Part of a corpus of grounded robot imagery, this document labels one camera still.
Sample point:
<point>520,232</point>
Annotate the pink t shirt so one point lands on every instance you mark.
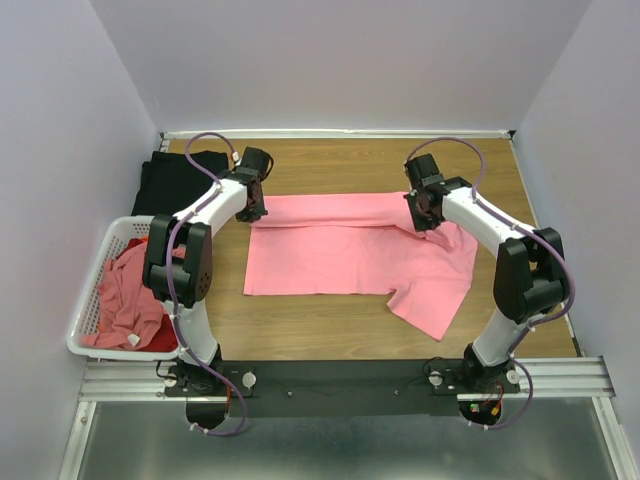
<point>345,244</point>

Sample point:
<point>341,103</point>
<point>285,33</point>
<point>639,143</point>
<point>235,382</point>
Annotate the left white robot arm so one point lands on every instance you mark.
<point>178,266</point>

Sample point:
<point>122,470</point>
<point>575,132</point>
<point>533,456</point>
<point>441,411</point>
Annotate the folded black t shirt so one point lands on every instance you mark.
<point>168,184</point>

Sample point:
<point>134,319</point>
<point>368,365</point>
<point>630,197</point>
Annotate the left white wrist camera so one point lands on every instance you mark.
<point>236,159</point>

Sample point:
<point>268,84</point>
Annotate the red t shirt in basket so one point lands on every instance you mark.
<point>164,340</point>

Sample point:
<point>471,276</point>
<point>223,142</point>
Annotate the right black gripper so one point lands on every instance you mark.
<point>419,224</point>

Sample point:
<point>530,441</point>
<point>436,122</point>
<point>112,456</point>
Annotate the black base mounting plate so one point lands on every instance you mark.
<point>349,388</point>

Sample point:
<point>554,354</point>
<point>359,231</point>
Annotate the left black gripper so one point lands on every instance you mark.
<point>250,216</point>

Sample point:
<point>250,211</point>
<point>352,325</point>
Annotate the aluminium frame rail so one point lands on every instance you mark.
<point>338,133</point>

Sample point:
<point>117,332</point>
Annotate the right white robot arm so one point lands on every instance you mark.
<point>529,280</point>

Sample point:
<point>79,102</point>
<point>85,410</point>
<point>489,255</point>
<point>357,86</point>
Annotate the white plastic laundry basket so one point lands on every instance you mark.
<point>86,316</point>

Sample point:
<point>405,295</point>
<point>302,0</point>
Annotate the salmon t shirt in basket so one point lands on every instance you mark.
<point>129,317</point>

